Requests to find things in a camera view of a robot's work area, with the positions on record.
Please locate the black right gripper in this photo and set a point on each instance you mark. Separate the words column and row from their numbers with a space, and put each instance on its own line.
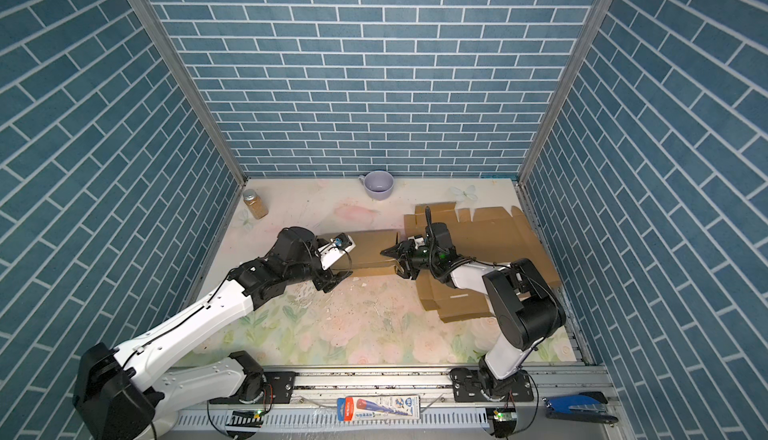
column 408, row 250

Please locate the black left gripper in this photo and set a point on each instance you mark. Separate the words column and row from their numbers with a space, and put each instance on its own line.
column 330, row 279

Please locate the brown cardboard box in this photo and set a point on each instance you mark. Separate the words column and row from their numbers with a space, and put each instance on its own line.
column 490, row 234
column 365, row 258

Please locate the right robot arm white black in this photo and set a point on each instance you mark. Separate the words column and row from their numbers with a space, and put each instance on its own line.
column 524, row 305

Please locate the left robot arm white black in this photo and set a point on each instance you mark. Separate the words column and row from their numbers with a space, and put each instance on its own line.
column 121, row 392

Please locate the glass spice jar silver lid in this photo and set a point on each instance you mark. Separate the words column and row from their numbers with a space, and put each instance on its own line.
column 254, row 204

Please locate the lavender ceramic mug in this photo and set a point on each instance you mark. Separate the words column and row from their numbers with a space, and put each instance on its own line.
column 378, row 185

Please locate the blue red white packet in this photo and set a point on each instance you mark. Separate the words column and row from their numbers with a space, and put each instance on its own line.
column 375, row 408

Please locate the blue black stapler tool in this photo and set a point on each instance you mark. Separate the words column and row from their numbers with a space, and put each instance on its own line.
column 588, row 407

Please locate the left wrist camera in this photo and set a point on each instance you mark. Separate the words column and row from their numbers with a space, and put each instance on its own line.
column 330, row 251

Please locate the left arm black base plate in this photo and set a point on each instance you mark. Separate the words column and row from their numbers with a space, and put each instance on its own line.
column 266, row 389

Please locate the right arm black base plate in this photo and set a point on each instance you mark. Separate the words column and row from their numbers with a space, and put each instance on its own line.
column 479, row 385

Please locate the aluminium front rail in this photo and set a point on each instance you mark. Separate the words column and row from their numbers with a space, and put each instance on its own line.
column 312, row 408

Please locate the aluminium corner post left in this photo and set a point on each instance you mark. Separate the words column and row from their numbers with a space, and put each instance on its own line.
column 169, row 54

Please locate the aluminium corner post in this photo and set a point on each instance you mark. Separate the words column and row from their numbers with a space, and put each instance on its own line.
column 589, row 31
column 169, row 54

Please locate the aluminium corner post right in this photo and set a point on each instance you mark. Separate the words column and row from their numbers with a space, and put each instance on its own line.
column 589, row 31

